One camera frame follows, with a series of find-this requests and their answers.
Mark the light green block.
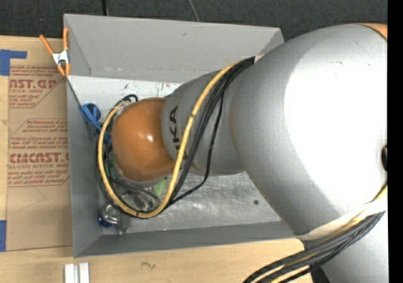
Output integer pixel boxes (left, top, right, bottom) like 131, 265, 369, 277
153, 178, 168, 196

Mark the blue looped thing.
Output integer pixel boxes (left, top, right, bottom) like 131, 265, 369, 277
79, 102, 105, 138

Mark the brown cardboard board, red print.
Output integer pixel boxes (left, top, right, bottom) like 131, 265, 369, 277
0, 35, 74, 253

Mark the silver ring with blue knob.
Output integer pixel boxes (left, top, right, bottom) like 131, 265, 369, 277
97, 204, 122, 229

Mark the grey metal bin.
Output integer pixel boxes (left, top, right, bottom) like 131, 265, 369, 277
62, 13, 307, 259

